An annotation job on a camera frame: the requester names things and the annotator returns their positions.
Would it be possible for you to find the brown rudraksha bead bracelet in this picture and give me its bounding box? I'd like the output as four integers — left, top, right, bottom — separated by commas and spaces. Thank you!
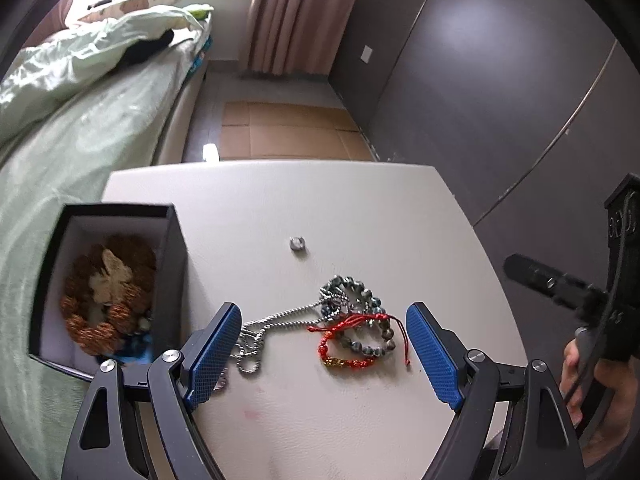
60, 233, 158, 358

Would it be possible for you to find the gold butterfly brooch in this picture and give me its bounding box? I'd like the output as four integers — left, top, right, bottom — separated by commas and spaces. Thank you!
89, 249, 134, 304

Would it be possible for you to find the red string bracelet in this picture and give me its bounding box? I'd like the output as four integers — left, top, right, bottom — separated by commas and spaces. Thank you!
306, 311, 412, 371

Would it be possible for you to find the dark stone bead bracelet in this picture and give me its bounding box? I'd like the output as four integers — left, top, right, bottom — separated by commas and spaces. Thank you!
319, 274, 398, 358

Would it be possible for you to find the blue beaded jewelry in box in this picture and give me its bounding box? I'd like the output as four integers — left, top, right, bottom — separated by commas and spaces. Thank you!
104, 315, 152, 364

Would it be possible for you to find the black jewelry box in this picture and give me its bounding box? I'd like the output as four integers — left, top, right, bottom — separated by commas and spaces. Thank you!
28, 204, 188, 380

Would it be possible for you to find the person's right hand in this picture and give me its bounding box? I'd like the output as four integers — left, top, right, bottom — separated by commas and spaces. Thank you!
558, 339, 640, 470

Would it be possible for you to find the flattened cardboard on floor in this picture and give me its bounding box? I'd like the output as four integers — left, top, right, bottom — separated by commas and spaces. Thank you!
217, 102, 374, 162

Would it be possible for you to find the bed with green sheet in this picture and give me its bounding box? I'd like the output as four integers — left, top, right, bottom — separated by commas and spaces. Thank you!
1, 12, 212, 479

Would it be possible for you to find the black item on bed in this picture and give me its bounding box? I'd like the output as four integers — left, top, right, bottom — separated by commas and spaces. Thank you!
116, 29, 175, 68

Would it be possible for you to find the light green duvet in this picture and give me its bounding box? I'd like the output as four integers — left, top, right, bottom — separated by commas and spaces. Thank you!
1, 3, 214, 143

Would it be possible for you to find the pink curtain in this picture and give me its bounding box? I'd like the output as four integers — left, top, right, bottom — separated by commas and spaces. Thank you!
239, 0, 355, 77

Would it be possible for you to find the black cable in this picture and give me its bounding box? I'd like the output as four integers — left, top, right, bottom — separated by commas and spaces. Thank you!
564, 199, 637, 441

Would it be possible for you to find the silver ball chain necklace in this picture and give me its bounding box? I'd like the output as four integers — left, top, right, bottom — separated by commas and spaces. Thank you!
211, 288, 352, 394

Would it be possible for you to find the white wall socket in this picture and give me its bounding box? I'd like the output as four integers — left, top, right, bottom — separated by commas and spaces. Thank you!
360, 46, 373, 64

